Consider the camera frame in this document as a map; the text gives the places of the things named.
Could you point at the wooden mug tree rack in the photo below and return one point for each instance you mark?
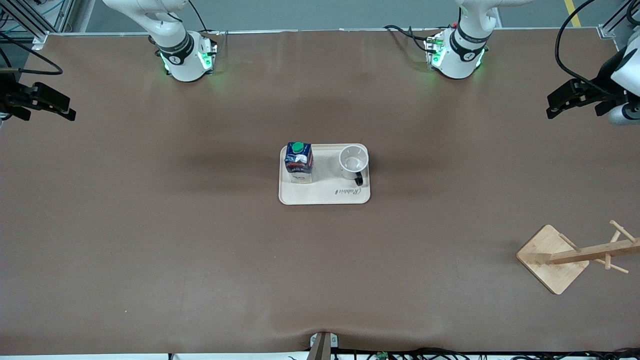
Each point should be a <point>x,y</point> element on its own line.
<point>550,250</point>

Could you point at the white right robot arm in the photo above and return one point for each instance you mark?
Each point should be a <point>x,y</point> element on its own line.
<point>182,60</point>

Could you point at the large table cover sheet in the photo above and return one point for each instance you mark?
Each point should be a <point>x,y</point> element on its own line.
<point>200,250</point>

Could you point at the brown post with metal bracket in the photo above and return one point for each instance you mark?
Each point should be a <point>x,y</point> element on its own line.
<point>322,347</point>

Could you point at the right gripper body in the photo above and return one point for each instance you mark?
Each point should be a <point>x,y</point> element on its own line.
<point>11,93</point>

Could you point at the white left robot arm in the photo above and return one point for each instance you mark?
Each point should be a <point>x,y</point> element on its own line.
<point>460,55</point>

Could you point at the beige plastic tray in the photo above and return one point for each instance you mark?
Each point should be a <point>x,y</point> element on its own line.
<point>325,192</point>

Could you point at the aluminium frame profile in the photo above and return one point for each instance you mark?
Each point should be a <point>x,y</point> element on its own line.
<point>40,37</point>
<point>607,31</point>

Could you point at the blue white milk carton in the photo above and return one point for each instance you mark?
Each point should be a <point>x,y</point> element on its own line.
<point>299,162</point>

